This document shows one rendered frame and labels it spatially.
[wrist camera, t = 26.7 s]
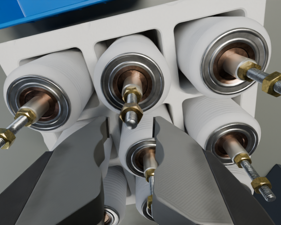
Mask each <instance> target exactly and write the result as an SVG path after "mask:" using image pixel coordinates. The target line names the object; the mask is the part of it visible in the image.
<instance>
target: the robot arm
mask: <svg viewBox="0 0 281 225"><path fill-rule="evenodd" d="M107 138H110V117H107V116H100V117H98V118H96V119H95V120H93V121H92V122H90V123H88V124H87V125H85V126H84V127H82V128H80V129H79V130H77V131H75V132H74V133H72V134H71V135H70V136H68V137H67V138H66V139H65V140H63V141H62V142H61V143H60V144H59V145H58V146H57V147H56V148H55V149H54V150H53V151H46V152H45V153H44V154H43V155H41V156H40V157H39V158H38V159H37V160H36V161H35V162H34V163H33V164H32V165H31V166H30V167H28V168H27V169H26V170H25V171H24V172H23V173H22V174H21V175H20V176H19V177H18V178H17V179H16V180H14V181H13V182H12V183H11V184H10V185H9V186H8V187H7V188H6V189H5V190H4V191H3V192H2V193H0V225H97V224H99V223H100V222H101V220H102V218H103V214H104V189H103V178H102V171H101V169H100V168H99V166H100V165H101V163H102V162H103V161H104V159H105V153H104V143H105V141H106V140H107ZM152 138H154V139H155V140H156V153H155V159H156V161H157V162H158V164H159V166H158V167H157V168H156V169H155V171H154V179H153V201H152V216H153V219H154V220H155V222H156V223H158V224H159V225H275V223H274V222H273V220H272V219H271V217H270V216H269V215H268V213H267V212H266V211H265V209H264V208H263V207H262V206H261V204H260V203H259V202H258V201H257V199H256V198H255V197H254V196H253V195H252V194H251V193H250V191H249V190H248V189H247V188H246V187H245V186H244V185H243V184H242V183H241V182H240V181H239V180H238V179H237V178H236V177H235V176H234V175H233V174H232V173H231V172H230V171H229V170H228V169H227V168H226V167H225V166H224V165H223V164H222V162H221V161H220V160H219V159H218V158H217V157H216V156H215V155H214V154H213V153H212V152H211V151H210V150H204V149H203V148H202V147H201V146H200V145H199V144H198V143H197V142H196V141H195V140H194V139H193V138H192V137H191V136H189V135H188V134H187V133H185V132H184V131H183V130H181V129H180V128H178V127H176V126H175V125H173V124H172V123H170V122H169V121H167V120H166V119H165V118H163V117H161V116H156V117H153V134H152Z"/></svg>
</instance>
